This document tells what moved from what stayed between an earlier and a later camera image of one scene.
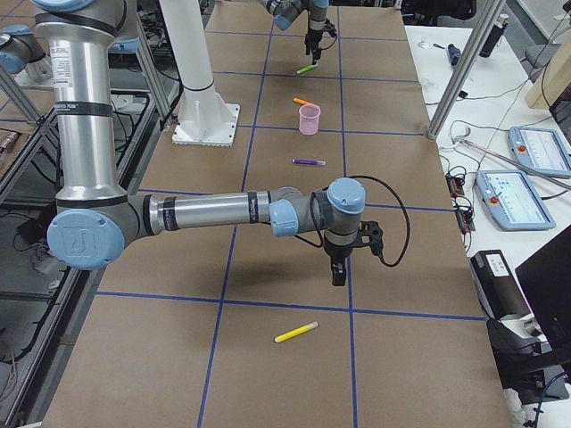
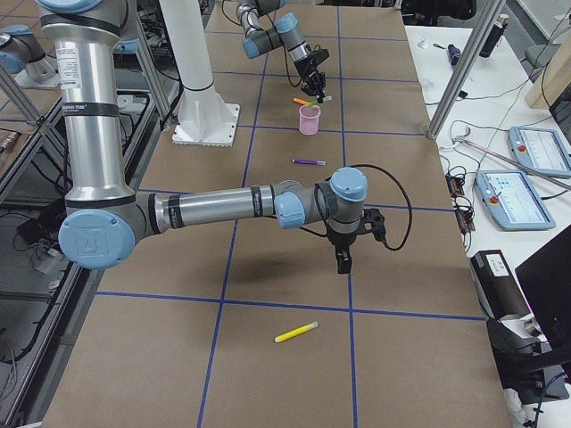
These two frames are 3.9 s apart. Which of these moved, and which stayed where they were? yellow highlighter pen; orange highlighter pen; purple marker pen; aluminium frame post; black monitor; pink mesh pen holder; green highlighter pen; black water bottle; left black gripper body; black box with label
Moved: left black gripper body; green highlighter pen
Stayed: orange highlighter pen; black box with label; aluminium frame post; pink mesh pen holder; yellow highlighter pen; black monitor; purple marker pen; black water bottle
